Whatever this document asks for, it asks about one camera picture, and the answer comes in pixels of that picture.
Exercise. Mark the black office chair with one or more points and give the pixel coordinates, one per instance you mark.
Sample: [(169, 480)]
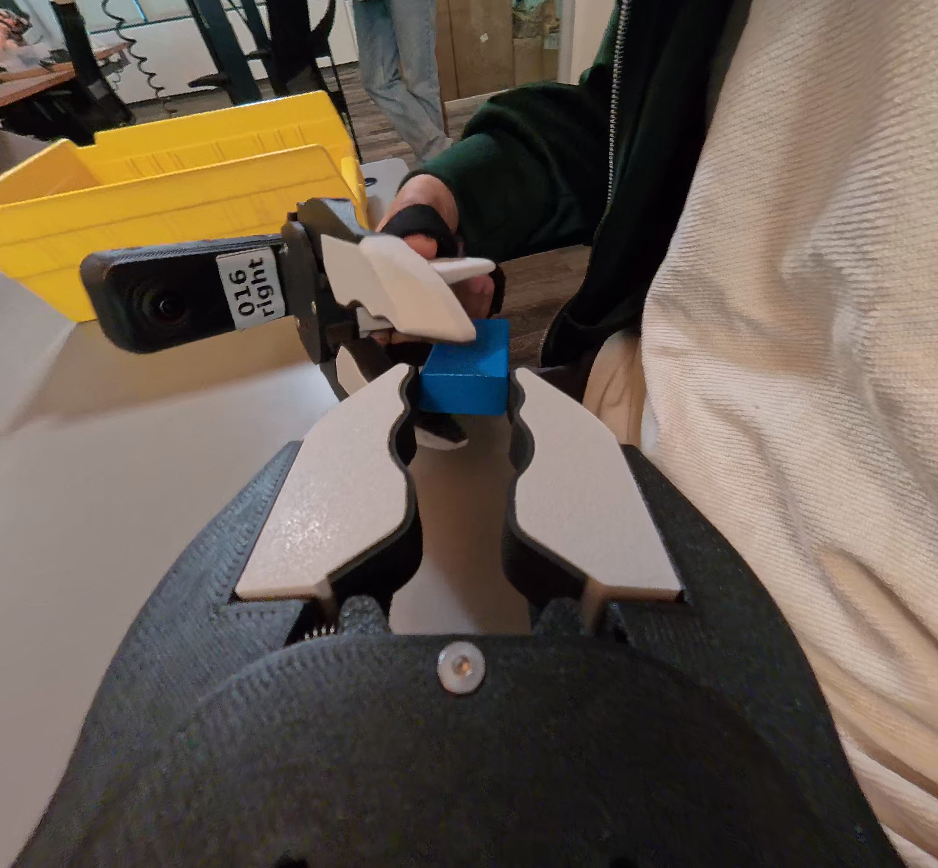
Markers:
[(80, 69)]

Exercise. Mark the brown cardboard box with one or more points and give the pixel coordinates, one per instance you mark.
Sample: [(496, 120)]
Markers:
[(480, 18)]

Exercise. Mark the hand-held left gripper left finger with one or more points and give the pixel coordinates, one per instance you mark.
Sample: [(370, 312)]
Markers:
[(330, 509)]

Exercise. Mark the blue rectangular block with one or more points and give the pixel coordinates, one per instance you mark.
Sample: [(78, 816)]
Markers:
[(469, 384)]

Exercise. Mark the person's right forearm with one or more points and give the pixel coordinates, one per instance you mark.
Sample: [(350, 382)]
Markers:
[(535, 157)]

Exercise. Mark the yellow plastic bin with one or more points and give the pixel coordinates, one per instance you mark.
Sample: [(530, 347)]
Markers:
[(146, 208)]

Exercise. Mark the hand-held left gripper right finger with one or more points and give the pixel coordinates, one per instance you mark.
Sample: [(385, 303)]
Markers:
[(593, 509)]

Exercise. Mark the person's right hand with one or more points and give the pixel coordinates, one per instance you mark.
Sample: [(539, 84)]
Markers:
[(432, 197)]

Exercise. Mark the long wooden office desk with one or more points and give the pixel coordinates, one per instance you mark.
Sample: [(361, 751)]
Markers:
[(44, 80)]

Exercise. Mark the person's cream trousers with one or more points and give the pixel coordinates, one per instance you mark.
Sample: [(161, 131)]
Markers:
[(806, 406)]

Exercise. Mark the black standing desk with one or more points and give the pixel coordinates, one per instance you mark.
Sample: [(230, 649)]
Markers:
[(212, 11)]

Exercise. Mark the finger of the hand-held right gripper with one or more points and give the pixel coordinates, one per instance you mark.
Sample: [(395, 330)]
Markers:
[(425, 300), (352, 271)]

